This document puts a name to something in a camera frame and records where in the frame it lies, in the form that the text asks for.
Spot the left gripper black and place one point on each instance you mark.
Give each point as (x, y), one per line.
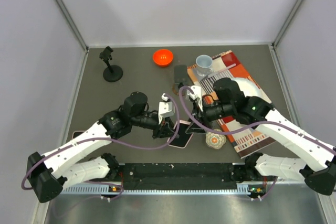
(166, 129)

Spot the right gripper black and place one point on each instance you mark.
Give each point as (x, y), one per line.
(201, 116)

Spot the phone with pink case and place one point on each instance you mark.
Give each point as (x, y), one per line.
(183, 137)

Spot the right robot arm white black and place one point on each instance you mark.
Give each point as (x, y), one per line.
(241, 99)

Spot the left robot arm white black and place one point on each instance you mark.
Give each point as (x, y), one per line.
(50, 173)

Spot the grey phone stand copper base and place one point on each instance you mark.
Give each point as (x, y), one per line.
(181, 77)

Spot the black round-base phone stand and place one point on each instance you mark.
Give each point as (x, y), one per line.
(112, 73)

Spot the floral patterned small dish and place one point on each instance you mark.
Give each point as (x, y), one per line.
(214, 140)

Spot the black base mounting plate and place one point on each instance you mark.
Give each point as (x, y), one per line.
(180, 175)

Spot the light blue mug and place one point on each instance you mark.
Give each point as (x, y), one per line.
(204, 65)

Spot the white paper plate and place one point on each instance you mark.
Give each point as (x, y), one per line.
(248, 87)

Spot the pink plastic utensil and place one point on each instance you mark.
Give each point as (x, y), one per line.
(222, 70)

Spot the orange plastic bowl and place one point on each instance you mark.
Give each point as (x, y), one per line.
(163, 57)

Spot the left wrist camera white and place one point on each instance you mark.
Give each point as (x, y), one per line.
(166, 108)

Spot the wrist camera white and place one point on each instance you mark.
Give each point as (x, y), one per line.
(166, 108)
(195, 95)

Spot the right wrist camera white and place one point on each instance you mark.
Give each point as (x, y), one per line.
(195, 95)

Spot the grey slotted cable duct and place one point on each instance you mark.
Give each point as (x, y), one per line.
(91, 189)

